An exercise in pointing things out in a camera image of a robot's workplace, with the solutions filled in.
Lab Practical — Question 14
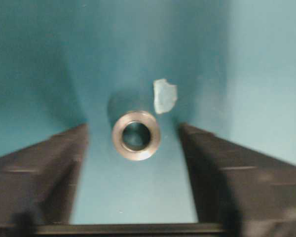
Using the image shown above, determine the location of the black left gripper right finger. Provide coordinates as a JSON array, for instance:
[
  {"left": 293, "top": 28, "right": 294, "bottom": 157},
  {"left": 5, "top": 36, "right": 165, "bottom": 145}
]
[{"left": 179, "top": 123, "right": 296, "bottom": 237}]

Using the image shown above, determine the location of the silver metal washer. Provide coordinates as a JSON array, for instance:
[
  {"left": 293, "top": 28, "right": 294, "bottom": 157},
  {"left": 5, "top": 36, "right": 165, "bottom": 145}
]
[{"left": 112, "top": 111, "right": 161, "bottom": 161}]

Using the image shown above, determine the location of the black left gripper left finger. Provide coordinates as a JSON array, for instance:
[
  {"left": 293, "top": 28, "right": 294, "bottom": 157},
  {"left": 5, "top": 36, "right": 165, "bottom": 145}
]
[{"left": 0, "top": 124, "right": 89, "bottom": 237}]

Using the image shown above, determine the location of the torn patch on mat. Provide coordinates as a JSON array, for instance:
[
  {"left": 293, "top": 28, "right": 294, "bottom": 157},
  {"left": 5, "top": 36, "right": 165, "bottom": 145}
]
[{"left": 153, "top": 79, "right": 178, "bottom": 115}]

